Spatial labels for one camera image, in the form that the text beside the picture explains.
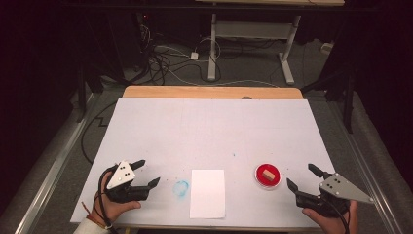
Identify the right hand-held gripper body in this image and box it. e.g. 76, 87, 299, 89
295, 172, 375, 218

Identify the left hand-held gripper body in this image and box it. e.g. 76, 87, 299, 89
102, 160, 151, 205

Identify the wooden stamp block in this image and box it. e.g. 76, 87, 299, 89
261, 169, 277, 182

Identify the round red ink pad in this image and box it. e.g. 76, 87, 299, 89
254, 163, 282, 190

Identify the white paper sheet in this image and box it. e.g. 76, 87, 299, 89
189, 169, 227, 219

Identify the person's left hand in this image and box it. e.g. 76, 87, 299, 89
92, 171, 142, 225

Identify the person's right hand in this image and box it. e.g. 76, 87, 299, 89
301, 199, 358, 234

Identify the white board mat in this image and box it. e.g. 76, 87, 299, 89
70, 97, 358, 230

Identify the black metal stand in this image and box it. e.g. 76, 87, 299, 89
300, 19, 357, 135
75, 13, 131, 124

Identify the wooden table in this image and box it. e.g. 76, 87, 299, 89
110, 85, 322, 233

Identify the white floor box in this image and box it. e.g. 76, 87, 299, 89
319, 41, 335, 56

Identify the white-framed desk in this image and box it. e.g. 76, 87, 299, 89
194, 0, 346, 86

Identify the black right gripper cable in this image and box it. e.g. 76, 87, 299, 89
319, 193, 352, 234

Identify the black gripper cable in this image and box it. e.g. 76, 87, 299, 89
319, 193, 352, 234
96, 165, 121, 234

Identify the clear blue-tinted ring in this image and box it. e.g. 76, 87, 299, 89
171, 179, 190, 198

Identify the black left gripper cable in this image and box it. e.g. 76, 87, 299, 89
96, 165, 121, 234

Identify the aluminium rail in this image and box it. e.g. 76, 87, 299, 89
326, 100, 405, 234
14, 93, 99, 234

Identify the red string bracelet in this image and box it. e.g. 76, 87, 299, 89
81, 201, 113, 230

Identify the thin black floor cable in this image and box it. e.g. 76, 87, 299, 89
80, 101, 119, 165

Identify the bundle of black floor cables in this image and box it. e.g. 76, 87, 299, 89
131, 23, 225, 86

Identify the white floor cable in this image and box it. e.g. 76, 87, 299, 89
167, 67, 281, 89

